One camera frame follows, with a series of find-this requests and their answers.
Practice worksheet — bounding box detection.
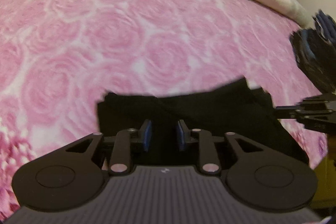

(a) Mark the stack of folded clothes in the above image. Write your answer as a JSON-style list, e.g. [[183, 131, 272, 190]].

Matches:
[[289, 10, 336, 93]]

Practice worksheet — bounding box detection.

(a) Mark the pink floral blanket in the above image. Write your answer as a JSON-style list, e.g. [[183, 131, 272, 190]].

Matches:
[[1, 0, 318, 219]]

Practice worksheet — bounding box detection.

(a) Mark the black zip jacket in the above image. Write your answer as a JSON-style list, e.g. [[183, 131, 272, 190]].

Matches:
[[97, 78, 309, 165]]

